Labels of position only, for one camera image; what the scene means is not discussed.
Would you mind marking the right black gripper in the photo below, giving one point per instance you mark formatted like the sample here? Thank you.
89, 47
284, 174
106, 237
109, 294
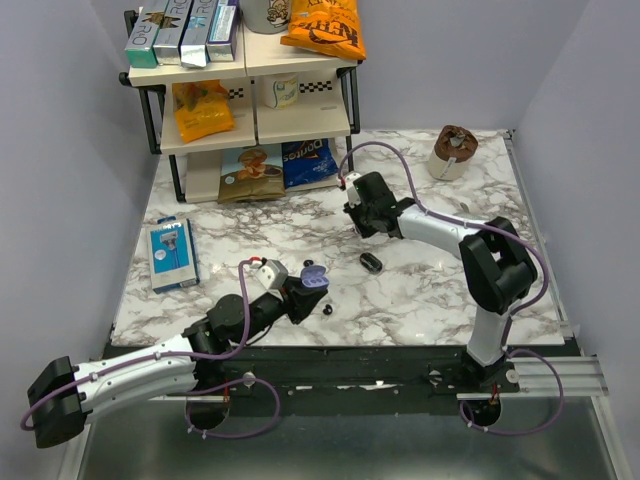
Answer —
352, 212

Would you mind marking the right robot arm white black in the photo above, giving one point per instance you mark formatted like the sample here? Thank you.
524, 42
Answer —
498, 270

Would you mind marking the white patterned mug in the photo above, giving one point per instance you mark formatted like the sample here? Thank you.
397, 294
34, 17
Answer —
279, 91

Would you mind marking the blue doritos bag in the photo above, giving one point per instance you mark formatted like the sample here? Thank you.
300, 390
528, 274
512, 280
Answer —
306, 162

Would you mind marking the orange kettle chips bag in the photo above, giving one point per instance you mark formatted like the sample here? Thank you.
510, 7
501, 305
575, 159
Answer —
328, 27

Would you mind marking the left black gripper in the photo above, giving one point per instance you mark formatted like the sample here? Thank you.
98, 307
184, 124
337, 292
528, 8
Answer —
303, 300

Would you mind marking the teal toothpaste box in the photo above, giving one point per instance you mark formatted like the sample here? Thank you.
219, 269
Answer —
139, 49

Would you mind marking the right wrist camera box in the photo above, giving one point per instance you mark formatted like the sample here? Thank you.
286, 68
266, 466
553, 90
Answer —
348, 182

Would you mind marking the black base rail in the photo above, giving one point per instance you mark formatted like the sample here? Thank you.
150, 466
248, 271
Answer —
352, 381

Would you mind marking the beige black shelf rack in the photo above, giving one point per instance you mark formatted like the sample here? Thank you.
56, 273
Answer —
327, 107

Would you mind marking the blue-purple earbud charging case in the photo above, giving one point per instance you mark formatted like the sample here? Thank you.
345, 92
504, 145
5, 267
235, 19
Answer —
314, 277

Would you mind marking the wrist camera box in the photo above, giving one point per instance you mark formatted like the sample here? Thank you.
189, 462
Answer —
271, 274
348, 182

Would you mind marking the orange snack bag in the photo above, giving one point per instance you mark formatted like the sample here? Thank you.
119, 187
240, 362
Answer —
201, 109

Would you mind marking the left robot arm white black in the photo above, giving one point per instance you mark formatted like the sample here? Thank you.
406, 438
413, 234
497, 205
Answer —
66, 397

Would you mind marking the blue silver toothpaste box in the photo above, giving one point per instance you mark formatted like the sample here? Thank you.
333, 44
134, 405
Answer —
193, 50

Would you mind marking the brown chips bag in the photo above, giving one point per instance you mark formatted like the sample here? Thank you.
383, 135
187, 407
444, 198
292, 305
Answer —
251, 173

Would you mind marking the blue razor package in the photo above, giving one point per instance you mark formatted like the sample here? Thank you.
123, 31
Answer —
172, 254

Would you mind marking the grey cartoon mug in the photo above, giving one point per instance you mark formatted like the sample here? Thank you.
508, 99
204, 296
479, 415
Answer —
266, 16

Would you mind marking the black earbud charging case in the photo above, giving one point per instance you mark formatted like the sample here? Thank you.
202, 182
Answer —
371, 263

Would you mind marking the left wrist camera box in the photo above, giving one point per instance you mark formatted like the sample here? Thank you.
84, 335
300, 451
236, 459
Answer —
271, 274

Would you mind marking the purple white toothpaste box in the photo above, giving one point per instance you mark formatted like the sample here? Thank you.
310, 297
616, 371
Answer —
222, 39

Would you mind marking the brown-topped white cup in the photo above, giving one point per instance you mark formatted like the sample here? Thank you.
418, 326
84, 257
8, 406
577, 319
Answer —
452, 153

